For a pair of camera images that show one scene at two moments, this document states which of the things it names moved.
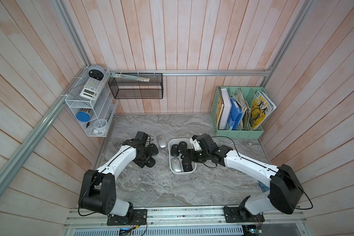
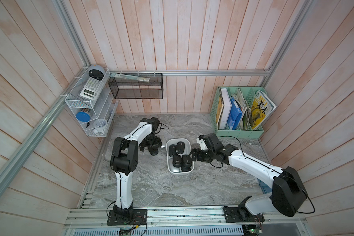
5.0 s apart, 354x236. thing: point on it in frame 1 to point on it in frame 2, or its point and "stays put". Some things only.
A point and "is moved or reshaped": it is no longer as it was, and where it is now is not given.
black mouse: [175, 150] is moved or reshaped
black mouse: [187, 166] stays put
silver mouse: [176, 164] stays put
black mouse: [182, 146] stays put
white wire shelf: [92, 101] stays put
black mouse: [150, 162] to [177, 161]
